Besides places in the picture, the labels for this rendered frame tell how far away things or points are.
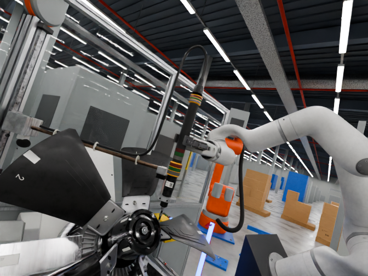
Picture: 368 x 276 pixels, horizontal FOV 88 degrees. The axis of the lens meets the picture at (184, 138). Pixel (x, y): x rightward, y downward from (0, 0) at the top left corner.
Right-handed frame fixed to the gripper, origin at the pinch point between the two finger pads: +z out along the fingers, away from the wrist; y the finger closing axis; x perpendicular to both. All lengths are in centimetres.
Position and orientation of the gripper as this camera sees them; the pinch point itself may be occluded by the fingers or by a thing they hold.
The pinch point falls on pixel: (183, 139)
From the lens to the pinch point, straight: 65.5
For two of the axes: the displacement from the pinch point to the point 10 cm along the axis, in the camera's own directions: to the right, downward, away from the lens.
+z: -6.5, -2.6, -7.2
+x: 2.9, -9.5, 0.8
